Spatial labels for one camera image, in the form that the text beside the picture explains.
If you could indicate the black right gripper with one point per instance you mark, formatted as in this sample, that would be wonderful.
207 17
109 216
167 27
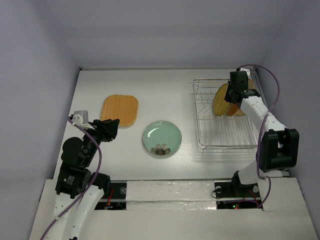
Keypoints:
231 95

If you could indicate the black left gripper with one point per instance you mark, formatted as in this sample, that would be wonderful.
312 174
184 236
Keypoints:
107 128

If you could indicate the round orange woven plate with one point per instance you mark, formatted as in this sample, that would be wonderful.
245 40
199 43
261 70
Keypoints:
232 110

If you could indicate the yellow green woven plate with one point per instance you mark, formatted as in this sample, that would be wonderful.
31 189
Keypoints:
220 106

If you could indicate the beige wooden patterned plate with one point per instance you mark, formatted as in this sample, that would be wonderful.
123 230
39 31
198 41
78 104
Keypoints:
250 87

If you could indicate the square orange woven plate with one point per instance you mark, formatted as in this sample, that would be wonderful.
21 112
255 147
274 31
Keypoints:
122 107

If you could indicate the green ceramic flower plate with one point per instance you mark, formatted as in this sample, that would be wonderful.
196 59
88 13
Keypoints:
162 138

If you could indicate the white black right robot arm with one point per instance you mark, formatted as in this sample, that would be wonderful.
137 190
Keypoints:
277 145

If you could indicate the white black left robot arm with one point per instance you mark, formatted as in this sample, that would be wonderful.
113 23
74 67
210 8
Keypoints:
78 190

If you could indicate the white foam front board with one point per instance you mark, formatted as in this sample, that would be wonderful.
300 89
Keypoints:
170 195

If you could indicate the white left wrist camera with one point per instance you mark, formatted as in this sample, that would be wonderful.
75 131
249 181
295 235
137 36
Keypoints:
80 118

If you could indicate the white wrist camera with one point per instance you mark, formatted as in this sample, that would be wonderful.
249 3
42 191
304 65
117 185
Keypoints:
244 69
80 118

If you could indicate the aluminium table side rail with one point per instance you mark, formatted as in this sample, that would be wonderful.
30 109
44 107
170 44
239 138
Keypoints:
255 78

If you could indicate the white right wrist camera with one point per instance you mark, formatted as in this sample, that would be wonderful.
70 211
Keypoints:
244 69

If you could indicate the metal wire dish rack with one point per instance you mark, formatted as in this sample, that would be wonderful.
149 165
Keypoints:
219 134

